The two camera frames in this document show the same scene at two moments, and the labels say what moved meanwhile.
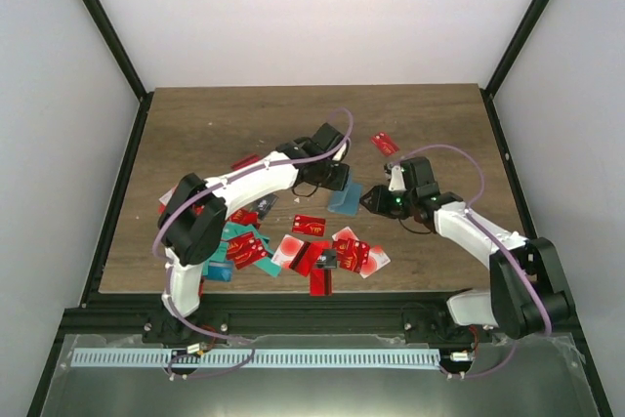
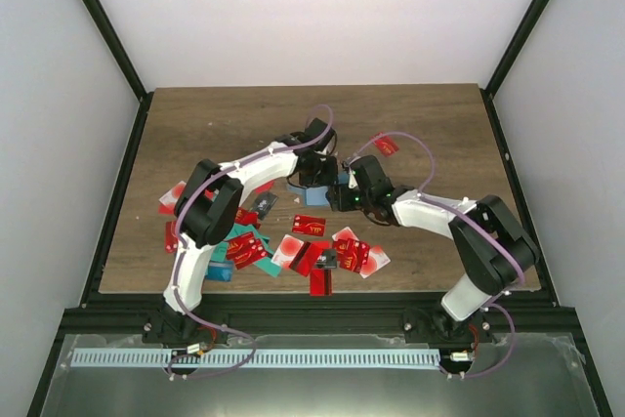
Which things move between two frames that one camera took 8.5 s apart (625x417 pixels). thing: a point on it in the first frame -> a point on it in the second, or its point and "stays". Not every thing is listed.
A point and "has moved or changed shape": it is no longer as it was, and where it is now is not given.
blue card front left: [221, 271] stays
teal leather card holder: [347, 200] has moved or changed shape
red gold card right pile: [351, 254] stays
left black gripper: [337, 183] stays
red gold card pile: [245, 249] stays
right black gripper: [378, 203] -> [339, 201]
